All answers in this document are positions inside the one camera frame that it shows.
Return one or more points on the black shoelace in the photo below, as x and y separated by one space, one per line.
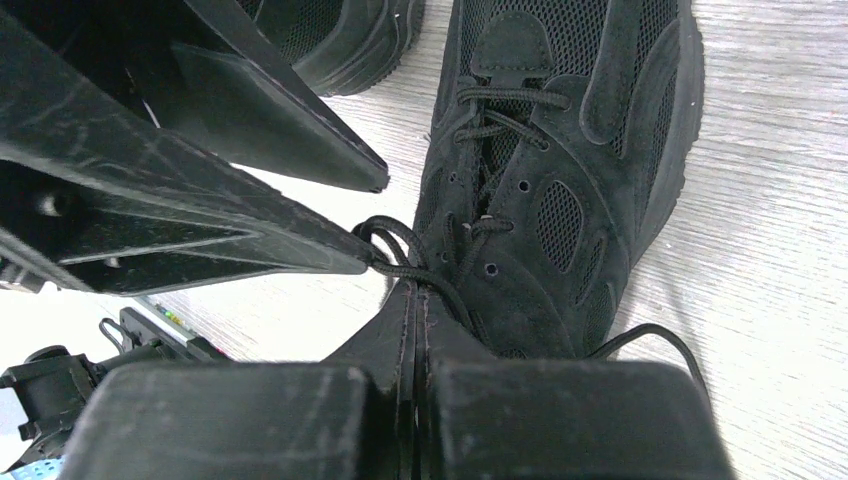
407 249

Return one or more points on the black shoe with laces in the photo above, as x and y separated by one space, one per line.
557 155

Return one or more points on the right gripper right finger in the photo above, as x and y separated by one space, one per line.
481 417

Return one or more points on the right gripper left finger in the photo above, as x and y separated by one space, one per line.
346 417

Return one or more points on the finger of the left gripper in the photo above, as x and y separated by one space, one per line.
97 197
209 74

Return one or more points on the black shoe tied left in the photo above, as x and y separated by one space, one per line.
339 47

